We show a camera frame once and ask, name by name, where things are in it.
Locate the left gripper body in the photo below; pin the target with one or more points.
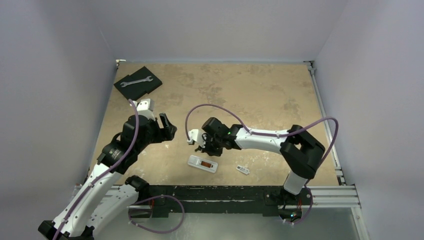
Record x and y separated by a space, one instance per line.
156 134

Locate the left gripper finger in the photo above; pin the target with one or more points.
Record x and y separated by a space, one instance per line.
164 120
169 130

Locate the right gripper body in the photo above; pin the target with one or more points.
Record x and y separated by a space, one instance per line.
205 143

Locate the white remote control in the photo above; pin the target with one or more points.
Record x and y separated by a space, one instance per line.
202 164

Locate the white battery cover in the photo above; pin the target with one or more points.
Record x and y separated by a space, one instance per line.
243 170

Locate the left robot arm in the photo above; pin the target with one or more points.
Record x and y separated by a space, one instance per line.
87 214

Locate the black foam pad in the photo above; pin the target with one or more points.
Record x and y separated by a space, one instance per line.
136 91

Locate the silver open-end wrench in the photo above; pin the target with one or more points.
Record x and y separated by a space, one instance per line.
147 79

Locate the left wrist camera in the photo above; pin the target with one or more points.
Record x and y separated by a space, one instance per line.
146 108

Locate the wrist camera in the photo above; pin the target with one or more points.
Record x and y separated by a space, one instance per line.
146 108
194 136

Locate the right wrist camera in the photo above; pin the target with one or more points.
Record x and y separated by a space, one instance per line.
194 136

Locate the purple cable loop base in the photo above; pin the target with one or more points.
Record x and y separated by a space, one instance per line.
160 213

